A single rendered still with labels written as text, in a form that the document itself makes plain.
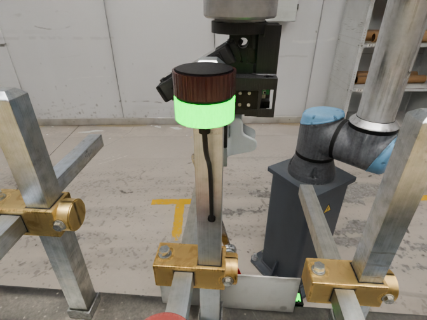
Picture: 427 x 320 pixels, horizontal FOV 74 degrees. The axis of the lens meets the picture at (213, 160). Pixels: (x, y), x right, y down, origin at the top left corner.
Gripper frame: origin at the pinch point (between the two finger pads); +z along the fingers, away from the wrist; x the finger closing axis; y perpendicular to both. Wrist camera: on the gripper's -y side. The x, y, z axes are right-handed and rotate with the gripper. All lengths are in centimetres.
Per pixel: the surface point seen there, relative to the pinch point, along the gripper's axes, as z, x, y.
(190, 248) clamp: 14.0, -6.4, -4.5
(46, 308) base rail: 31.0, -8.5, -33.9
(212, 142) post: -7.6, -9.6, -0.6
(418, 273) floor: 101, 65, 100
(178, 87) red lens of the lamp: -15.6, -14.7, -3.2
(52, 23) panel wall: -1, 239, -169
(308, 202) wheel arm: 16.6, 11.0, 19.0
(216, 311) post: 26.1, -9.6, 0.2
